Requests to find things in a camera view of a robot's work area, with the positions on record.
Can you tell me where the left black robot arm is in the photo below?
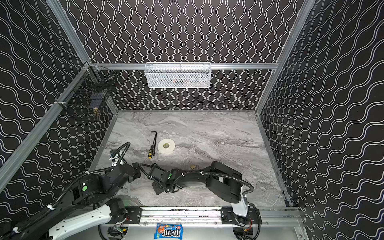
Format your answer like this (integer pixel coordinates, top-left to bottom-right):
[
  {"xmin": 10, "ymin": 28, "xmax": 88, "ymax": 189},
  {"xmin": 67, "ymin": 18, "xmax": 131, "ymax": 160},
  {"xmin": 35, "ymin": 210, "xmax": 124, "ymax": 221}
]
[{"xmin": 1, "ymin": 142, "xmax": 141, "ymax": 240}]

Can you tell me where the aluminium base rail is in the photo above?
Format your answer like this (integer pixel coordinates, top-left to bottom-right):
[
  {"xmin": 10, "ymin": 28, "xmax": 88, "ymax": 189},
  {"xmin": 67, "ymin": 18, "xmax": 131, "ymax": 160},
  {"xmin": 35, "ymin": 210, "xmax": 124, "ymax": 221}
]
[{"xmin": 126, "ymin": 207, "xmax": 302, "ymax": 227}]

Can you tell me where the black hex key tool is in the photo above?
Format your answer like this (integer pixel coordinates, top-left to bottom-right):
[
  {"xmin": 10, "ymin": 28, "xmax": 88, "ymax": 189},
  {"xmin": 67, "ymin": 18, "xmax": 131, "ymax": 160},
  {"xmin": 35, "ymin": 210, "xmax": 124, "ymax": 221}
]
[{"xmin": 148, "ymin": 131, "xmax": 158, "ymax": 159}]

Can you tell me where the white mesh wall basket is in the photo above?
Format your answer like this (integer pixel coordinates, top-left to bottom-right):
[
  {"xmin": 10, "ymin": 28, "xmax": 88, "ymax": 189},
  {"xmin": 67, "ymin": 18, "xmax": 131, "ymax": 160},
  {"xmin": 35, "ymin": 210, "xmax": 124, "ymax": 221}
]
[{"xmin": 145, "ymin": 62, "xmax": 212, "ymax": 89}]

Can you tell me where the white tape roll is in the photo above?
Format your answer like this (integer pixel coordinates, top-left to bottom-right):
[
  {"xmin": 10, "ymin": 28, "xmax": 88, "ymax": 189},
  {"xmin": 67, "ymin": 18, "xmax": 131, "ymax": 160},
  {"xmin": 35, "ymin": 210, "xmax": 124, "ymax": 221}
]
[{"xmin": 158, "ymin": 139, "xmax": 176, "ymax": 155}]

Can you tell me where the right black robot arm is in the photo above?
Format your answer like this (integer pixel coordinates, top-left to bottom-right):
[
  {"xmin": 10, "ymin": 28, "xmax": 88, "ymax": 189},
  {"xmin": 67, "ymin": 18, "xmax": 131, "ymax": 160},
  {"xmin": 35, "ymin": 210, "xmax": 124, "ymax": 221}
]
[{"xmin": 134, "ymin": 162, "xmax": 262, "ymax": 227}]

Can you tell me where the black wire wall basket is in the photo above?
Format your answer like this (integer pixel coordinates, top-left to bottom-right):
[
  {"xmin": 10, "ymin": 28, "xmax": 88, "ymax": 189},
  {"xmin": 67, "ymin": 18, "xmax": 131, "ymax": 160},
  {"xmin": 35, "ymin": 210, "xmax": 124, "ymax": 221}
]
[{"xmin": 58, "ymin": 66, "xmax": 118, "ymax": 122}]

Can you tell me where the brass object in black basket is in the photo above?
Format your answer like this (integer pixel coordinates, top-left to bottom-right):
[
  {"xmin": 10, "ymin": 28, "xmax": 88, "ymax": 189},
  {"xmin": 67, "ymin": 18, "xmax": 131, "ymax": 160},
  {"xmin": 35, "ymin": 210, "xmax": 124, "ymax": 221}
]
[{"xmin": 93, "ymin": 108, "xmax": 100, "ymax": 118}]

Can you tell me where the blue candy bag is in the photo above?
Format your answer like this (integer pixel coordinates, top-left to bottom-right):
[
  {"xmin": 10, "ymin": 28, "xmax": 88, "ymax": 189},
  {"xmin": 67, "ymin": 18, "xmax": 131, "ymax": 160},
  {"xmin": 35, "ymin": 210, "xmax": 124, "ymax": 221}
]
[{"xmin": 154, "ymin": 223, "xmax": 184, "ymax": 240}]

